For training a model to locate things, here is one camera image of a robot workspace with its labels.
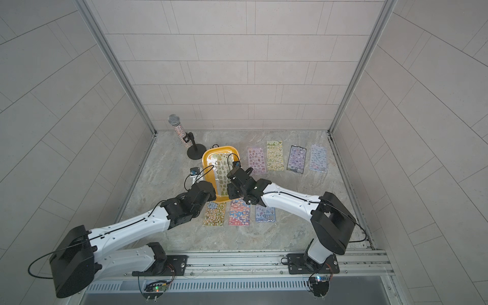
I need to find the panda sticker sheet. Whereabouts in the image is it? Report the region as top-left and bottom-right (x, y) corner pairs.
(203, 202), (226, 226)

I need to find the green dinosaur sticker sheet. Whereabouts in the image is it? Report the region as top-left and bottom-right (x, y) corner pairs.
(211, 153), (230, 197)

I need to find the red blue sticker sheet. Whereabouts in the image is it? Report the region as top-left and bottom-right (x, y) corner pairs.
(229, 199), (250, 226)

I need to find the pink sticker sheet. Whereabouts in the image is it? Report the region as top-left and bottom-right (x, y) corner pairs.
(247, 147), (267, 174)

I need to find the yellow storage box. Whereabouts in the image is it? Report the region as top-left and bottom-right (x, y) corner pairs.
(202, 146), (240, 203)

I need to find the blue puffy sticker sheet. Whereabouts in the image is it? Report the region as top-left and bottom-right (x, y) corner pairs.
(255, 205), (277, 223)

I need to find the yellow-green sticker sheet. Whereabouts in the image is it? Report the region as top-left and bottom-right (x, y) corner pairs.
(266, 141), (285, 171)

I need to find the purple bonbon sticker sheet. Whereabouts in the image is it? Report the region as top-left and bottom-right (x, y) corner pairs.
(287, 145), (306, 174)

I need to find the light blue sticker sheet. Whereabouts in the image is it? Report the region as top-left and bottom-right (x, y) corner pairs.
(309, 144), (328, 174)

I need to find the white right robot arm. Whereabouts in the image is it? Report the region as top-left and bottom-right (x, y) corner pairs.
(227, 167), (357, 272)

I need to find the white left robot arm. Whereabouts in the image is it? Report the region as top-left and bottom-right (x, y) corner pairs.
(49, 181), (216, 299)

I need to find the black microphone stand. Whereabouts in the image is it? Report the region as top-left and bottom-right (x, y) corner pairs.
(186, 132), (207, 160)

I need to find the rhinestone microphone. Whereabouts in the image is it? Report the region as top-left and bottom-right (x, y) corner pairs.
(168, 114), (193, 148)

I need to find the left circuit board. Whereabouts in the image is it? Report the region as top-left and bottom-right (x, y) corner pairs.
(144, 280), (171, 294)

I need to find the circuit board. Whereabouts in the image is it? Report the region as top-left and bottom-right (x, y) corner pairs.
(308, 274), (330, 290)
(144, 280), (171, 294)

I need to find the right circuit board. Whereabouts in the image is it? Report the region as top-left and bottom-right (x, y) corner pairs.
(308, 274), (330, 290)

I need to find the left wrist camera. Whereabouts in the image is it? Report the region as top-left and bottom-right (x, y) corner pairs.
(190, 167), (202, 184)

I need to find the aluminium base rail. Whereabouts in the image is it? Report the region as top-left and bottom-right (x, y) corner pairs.
(169, 249), (395, 278)

